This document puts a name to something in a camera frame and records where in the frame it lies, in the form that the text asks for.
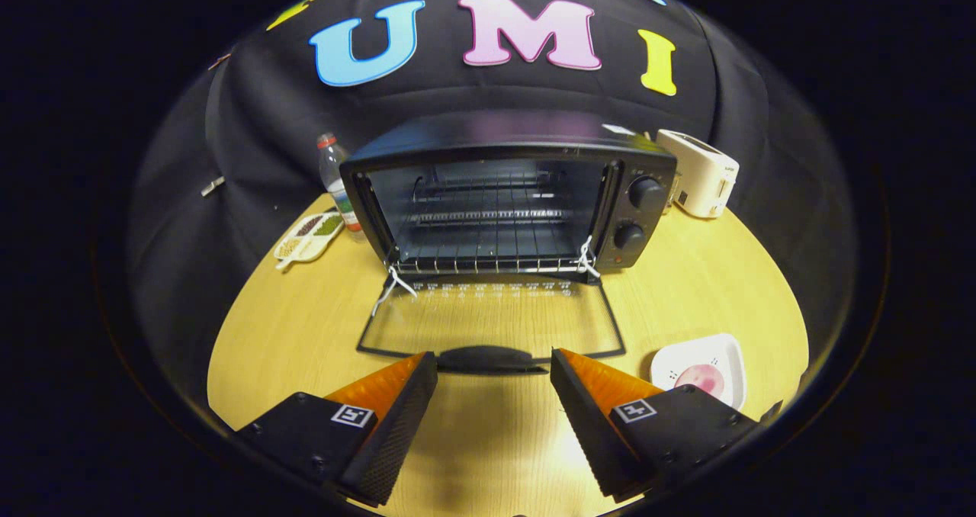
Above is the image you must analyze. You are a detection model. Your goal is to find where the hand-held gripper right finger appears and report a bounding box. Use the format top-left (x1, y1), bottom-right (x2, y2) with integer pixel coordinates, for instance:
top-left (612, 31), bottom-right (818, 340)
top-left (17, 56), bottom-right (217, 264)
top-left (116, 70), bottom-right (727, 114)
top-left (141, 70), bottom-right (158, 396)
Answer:
top-left (550, 348), bottom-right (763, 501)

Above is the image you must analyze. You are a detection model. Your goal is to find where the pink round food slice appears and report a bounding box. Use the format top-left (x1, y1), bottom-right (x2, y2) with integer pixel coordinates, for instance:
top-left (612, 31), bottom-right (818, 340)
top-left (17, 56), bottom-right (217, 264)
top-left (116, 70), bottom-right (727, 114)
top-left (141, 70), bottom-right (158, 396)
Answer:
top-left (674, 364), bottom-right (726, 397)

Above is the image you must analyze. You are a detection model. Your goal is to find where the white cord tie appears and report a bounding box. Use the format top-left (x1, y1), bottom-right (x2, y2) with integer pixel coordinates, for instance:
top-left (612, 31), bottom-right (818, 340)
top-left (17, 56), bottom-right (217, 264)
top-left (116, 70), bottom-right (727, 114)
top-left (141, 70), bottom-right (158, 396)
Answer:
top-left (576, 236), bottom-right (601, 279)
top-left (371, 267), bottom-right (419, 317)

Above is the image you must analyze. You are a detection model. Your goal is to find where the white square plate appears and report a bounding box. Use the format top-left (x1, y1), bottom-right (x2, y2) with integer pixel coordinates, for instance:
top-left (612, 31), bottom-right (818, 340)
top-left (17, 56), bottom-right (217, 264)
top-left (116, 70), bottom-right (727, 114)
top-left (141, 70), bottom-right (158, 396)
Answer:
top-left (650, 333), bottom-right (746, 411)

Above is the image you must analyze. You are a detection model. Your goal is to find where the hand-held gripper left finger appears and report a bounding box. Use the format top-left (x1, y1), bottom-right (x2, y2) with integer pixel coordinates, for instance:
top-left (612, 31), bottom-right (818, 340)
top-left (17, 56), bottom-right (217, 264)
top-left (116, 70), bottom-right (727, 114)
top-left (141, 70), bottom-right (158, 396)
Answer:
top-left (236, 351), bottom-right (439, 506)

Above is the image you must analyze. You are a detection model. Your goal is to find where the white bread toaster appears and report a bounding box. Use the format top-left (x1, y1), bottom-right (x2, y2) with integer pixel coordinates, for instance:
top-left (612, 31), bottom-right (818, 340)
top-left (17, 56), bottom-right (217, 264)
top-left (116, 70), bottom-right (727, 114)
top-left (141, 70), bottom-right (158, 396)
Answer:
top-left (656, 129), bottom-right (740, 219)

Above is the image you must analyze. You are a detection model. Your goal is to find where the divided snack tray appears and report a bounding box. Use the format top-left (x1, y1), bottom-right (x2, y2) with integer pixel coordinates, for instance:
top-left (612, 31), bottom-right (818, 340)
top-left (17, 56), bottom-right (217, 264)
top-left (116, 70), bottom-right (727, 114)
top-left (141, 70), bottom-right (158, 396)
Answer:
top-left (273, 210), bottom-right (345, 271)

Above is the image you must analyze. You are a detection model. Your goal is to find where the black backdrop cloth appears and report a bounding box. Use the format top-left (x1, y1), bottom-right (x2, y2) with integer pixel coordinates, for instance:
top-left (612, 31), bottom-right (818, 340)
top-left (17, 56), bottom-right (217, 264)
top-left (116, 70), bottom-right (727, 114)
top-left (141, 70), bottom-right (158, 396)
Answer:
top-left (126, 0), bottom-right (855, 396)

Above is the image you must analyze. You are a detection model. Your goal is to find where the black toaster oven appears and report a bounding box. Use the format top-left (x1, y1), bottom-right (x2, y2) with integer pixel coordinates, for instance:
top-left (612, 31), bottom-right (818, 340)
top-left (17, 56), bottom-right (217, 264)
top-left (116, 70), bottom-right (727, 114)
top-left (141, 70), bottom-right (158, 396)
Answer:
top-left (339, 109), bottom-right (678, 374)

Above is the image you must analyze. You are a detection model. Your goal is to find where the clear plastic bottle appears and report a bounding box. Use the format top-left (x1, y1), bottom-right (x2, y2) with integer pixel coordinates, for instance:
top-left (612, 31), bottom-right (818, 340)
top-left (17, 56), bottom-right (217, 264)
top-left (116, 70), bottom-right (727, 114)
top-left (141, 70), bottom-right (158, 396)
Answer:
top-left (317, 133), bottom-right (364, 233)

